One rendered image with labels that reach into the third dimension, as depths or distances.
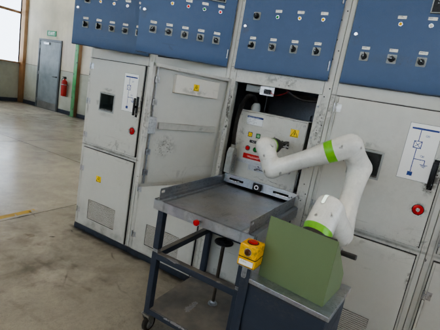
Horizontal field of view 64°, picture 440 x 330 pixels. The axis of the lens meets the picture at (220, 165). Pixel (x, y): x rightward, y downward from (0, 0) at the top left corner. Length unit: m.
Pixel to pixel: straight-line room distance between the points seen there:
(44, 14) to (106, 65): 9.91
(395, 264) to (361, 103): 0.93
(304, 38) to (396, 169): 0.93
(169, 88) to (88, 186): 1.54
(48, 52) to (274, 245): 11.64
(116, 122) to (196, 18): 1.13
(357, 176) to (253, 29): 1.16
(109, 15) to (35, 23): 10.42
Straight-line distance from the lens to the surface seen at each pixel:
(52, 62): 12.50
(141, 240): 3.07
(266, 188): 2.41
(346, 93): 2.22
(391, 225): 2.22
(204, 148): 2.45
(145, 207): 2.96
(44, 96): 12.74
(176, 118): 2.26
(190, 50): 2.51
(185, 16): 2.55
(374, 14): 2.25
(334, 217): 1.58
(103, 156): 3.23
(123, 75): 3.06
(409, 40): 2.20
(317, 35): 2.29
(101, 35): 3.05
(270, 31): 2.39
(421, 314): 2.39
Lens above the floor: 1.48
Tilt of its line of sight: 12 degrees down
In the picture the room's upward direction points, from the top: 10 degrees clockwise
